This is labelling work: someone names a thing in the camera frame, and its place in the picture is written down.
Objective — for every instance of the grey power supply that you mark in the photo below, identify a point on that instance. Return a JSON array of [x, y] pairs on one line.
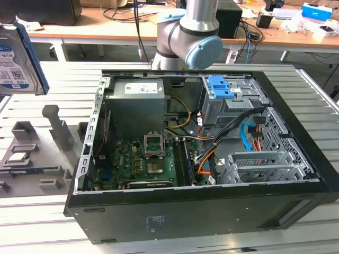
[[135, 105]]

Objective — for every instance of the black PC case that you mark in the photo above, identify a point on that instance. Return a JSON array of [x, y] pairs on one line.
[[185, 219]]

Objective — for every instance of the white power strip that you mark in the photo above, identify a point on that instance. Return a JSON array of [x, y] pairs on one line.
[[231, 56]]

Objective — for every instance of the blue plastic drive latch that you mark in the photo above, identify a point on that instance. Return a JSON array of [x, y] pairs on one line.
[[217, 88]]

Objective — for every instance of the small black box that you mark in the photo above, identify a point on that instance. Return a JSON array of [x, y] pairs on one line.
[[265, 21]]

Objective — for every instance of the silver CPU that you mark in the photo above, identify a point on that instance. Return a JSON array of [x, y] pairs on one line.
[[18, 157]]

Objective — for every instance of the green motherboard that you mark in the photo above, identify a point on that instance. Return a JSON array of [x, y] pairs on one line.
[[127, 158]]

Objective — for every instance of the brown cardboard box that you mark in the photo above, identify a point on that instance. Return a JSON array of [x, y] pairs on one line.
[[100, 3]]

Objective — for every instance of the blue cardboard box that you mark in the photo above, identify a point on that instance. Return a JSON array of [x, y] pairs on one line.
[[316, 10]]

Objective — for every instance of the black graphics card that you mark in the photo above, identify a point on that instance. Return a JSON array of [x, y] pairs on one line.
[[148, 184]]

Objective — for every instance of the wooden desk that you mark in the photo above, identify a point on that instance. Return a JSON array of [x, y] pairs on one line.
[[106, 26]]

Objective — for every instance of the large black box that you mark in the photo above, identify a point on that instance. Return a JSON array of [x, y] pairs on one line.
[[39, 12]]

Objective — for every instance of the silver drive cage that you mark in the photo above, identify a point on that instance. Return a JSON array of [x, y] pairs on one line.
[[219, 111]]

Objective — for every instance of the hard disk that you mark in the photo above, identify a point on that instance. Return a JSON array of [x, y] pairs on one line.
[[13, 61]]

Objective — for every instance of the grey parts rack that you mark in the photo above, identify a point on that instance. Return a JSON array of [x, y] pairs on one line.
[[53, 169]]

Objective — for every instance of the RAM slot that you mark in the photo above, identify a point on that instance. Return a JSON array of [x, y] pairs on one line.
[[178, 164]]

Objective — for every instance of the installed RAM stick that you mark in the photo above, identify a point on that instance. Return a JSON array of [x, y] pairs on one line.
[[188, 161]]

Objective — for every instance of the tall black box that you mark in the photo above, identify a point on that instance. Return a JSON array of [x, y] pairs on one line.
[[229, 21]]

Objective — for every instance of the white papers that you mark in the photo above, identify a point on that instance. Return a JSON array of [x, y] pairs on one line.
[[34, 26]]

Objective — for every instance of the brown square chipset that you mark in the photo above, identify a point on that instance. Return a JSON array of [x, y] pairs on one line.
[[155, 168]]

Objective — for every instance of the silver metal disk bay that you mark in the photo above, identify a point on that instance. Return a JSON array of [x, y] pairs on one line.
[[265, 158]]

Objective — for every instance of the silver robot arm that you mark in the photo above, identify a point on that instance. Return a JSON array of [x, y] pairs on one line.
[[172, 37]]

